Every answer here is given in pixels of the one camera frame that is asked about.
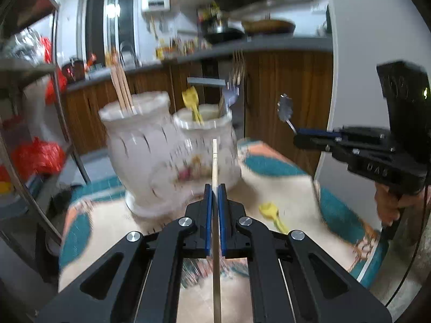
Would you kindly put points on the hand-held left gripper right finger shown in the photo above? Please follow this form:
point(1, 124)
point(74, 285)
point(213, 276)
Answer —
point(222, 215)

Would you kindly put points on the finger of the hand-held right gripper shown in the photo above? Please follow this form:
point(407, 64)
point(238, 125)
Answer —
point(316, 131)
point(313, 140)

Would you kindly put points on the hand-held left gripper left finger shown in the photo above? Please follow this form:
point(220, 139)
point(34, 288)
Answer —
point(208, 215)

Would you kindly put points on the yellow plastic spoon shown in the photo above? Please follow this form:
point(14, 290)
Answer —
point(192, 102)
point(272, 213)

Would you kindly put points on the single pale wood chopstick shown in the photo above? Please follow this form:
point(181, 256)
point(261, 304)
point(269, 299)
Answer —
point(214, 161)

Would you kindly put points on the cream ceramic double utensil holder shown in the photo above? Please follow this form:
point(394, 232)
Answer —
point(151, 161)

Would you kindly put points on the bunch of wooden chopsticks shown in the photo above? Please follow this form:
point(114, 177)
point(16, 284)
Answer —
point(123, 87)

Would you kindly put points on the person's right hand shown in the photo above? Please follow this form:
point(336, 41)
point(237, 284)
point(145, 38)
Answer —
point(387, 205)

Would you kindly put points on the wooden lower cabinets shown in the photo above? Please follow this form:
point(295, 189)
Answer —
point(286, 91)

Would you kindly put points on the patterned quilted cloth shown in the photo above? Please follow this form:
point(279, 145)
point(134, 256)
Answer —
point(286, 188)

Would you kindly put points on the grey kitchen countertop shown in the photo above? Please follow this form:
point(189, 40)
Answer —
point(269, 44)

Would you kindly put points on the black wok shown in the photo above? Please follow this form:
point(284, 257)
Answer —
point(224, 33)

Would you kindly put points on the yellow cooking oil bottle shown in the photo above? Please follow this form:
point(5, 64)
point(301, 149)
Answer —
point(160, 52)

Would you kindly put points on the metal shelf rack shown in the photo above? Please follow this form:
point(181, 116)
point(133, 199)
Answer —
point(64, 117)

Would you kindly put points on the crumpled red plastic bag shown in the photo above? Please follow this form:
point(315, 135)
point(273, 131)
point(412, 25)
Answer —
point(38, 156)

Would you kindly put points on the chrome sink faucet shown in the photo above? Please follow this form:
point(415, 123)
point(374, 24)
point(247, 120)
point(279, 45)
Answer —
point(129, 50)

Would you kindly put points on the dark red rice cooker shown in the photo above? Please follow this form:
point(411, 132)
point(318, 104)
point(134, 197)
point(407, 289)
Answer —
point(76, 69)

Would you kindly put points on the white plastic bag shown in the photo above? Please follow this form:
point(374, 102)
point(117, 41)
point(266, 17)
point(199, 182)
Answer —
point(40, 107)

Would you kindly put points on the small yellow item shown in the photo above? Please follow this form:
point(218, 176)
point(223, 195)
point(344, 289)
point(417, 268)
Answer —
point(4, 187)

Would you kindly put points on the hanging red plastic bag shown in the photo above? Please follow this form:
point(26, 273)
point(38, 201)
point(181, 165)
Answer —
point(50, 70)

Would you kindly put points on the sliding kitchen window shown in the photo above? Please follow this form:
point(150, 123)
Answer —
point(107, 23)

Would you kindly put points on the clear crumpled plastic bag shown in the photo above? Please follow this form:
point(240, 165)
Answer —
point(27, 45)

